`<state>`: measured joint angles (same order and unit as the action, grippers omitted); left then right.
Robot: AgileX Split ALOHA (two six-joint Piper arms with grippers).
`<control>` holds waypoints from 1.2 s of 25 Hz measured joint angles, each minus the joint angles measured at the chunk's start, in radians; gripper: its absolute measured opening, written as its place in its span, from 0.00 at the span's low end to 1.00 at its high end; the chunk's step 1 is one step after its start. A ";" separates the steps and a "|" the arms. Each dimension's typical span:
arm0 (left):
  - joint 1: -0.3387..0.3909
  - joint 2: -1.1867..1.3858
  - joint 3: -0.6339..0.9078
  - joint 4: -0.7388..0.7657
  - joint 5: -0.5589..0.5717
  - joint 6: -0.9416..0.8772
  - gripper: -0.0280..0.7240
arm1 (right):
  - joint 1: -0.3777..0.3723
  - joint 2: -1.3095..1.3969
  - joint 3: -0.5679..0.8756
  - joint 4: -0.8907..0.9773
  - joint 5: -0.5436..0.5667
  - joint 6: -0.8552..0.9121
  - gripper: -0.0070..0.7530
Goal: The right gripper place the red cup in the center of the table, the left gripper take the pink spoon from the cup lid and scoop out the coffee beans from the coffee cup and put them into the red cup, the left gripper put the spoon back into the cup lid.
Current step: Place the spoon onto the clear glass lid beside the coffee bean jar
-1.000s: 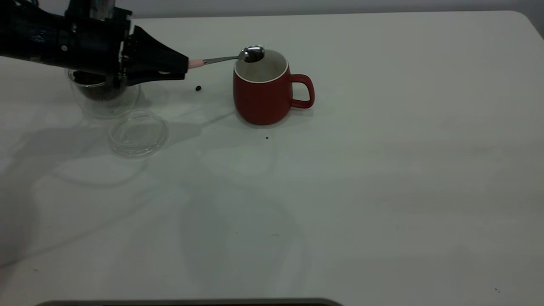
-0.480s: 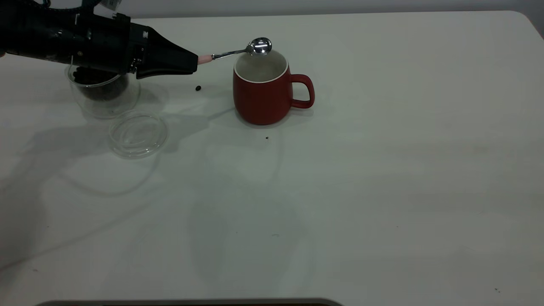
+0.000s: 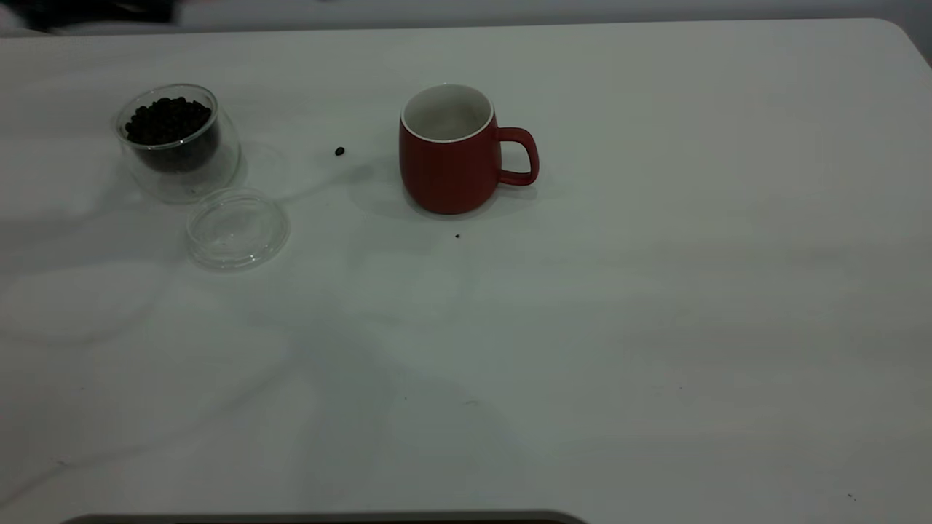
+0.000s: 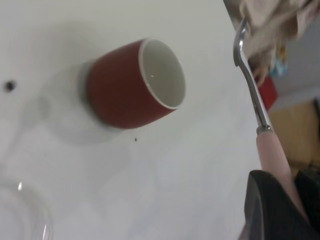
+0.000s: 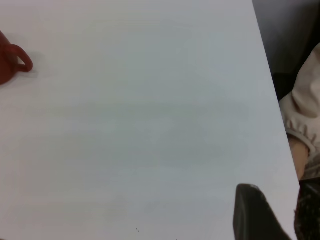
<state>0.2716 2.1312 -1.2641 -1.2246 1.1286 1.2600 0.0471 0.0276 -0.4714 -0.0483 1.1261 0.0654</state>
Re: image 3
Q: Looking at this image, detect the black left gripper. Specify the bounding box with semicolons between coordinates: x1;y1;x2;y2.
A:
0;0;180;33

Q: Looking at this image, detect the clear glass jar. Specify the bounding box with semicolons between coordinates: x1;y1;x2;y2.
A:
114;83;241;204

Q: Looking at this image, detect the clear glass lid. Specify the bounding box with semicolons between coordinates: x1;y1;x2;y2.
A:
185;188;291;272

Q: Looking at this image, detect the red ceramic mug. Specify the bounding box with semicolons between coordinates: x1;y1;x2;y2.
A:
399;84;540;215

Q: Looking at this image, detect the dark coffee beans pile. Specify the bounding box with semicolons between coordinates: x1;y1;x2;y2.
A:
125;96;221;174

